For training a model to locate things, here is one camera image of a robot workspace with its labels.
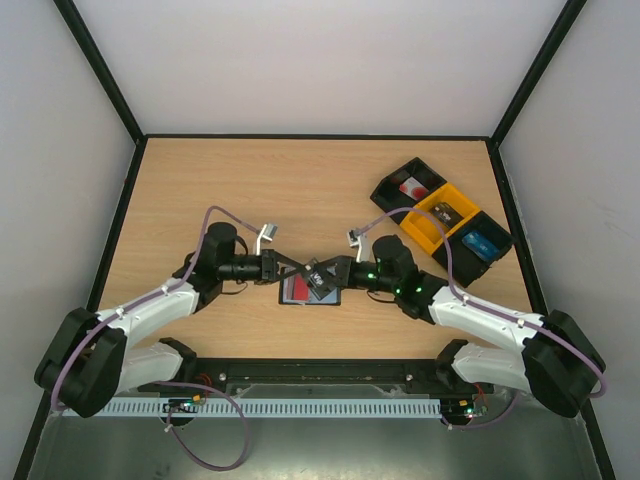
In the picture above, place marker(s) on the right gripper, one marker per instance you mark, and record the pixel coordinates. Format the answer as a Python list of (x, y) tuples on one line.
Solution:
[(343, 270)]

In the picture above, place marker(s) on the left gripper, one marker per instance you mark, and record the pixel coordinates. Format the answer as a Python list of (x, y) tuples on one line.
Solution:
[(269, 265)]

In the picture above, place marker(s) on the black card holder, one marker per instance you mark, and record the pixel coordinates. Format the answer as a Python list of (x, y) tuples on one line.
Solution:
[(294, 291)]

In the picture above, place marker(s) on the black VIP credit card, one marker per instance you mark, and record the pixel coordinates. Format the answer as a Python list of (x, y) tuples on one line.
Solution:
[(322, 284)]

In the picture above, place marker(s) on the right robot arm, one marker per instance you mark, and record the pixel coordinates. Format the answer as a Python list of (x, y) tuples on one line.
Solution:
[(546, 356)]

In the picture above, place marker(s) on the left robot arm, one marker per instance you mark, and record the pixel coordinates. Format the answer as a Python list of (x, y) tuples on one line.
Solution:
[(96, 355)]

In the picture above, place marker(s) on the red white card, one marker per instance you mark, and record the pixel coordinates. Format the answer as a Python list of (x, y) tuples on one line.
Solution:
[(414, 189)]

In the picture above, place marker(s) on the dark card in yellow bin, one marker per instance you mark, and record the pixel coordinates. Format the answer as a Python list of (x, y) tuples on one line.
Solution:
[(446, 214)]

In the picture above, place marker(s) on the blue card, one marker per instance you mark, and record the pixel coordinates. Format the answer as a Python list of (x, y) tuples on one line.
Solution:
[(480, 246)]

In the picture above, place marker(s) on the yellow bin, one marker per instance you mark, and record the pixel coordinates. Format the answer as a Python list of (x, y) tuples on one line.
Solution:
[(426, 231)]

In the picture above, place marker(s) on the black bin far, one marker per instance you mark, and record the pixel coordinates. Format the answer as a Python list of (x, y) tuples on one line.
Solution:
[(386, 194)]

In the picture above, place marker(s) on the black bin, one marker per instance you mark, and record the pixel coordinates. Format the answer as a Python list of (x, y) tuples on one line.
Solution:
[(386, 194), (466, 266)]

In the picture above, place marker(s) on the black bin near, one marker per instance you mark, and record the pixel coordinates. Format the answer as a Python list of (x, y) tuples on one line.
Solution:
[(466, 266)]

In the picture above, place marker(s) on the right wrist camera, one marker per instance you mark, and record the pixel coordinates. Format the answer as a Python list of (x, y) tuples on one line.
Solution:
[(359, 241)]

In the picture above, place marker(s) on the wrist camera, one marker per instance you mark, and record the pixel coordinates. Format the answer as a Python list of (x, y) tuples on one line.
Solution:
[(359, 241), (265, 236)]

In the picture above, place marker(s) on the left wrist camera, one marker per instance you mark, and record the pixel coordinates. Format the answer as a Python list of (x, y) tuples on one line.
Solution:
[(265, 236)]

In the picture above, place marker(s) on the black front rail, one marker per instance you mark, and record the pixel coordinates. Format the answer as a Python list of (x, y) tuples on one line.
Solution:
[(320, 372)]

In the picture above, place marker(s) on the white slotted cable duct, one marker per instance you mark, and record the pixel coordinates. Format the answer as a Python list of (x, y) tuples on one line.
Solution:
[(278, 408)]

